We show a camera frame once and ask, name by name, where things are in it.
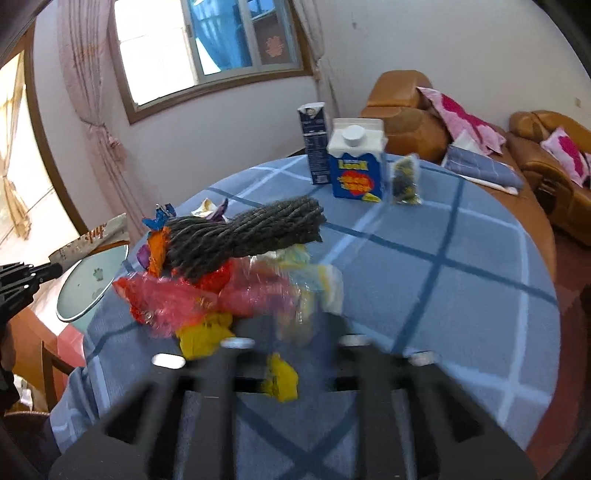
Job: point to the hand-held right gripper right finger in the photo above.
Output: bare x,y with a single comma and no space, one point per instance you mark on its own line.
369,378

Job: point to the wooden chair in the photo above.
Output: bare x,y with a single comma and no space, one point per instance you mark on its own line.
57,374

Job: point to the orange leather armchair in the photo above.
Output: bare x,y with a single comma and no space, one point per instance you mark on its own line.
401,115

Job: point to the small clear snack packet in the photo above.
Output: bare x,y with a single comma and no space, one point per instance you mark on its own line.
405,180

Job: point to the yellow curtain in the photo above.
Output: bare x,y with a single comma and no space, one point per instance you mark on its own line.
14,184

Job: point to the white tall carton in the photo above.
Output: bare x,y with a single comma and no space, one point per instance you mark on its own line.
316,143

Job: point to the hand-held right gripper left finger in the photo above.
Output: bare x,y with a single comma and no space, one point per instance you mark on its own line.
212,378

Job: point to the pink tied curtain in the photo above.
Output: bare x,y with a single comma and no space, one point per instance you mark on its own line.
97,92

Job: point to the large bright window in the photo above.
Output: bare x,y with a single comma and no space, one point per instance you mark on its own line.
27,152

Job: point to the small sliding window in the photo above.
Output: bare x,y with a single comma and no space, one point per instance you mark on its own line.
184,46

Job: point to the pink flowered pillow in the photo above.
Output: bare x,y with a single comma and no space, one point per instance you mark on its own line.
568,154
461,120

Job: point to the silver red snack wrapper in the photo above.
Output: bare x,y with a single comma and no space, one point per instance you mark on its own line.
87,242

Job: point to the blue plaid tablecloth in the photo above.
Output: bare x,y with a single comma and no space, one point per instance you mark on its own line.
438,300

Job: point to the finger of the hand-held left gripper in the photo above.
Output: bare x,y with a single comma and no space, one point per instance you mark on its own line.
18,300
32,272

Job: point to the pile of colourful snack wrappers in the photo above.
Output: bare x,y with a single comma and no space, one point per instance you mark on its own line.
194,295

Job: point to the yellow candy wrapper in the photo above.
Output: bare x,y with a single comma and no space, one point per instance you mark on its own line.
280,376

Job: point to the pink hanging curtain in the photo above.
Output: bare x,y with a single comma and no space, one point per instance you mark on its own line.
318,55

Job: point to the blue white capped carton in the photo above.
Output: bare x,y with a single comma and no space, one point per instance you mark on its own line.
358,166

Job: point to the folded blue plaid blanket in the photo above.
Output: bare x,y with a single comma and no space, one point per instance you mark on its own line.
485,168

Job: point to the light blue frog-print basin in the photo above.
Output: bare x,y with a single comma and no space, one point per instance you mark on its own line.
85,286

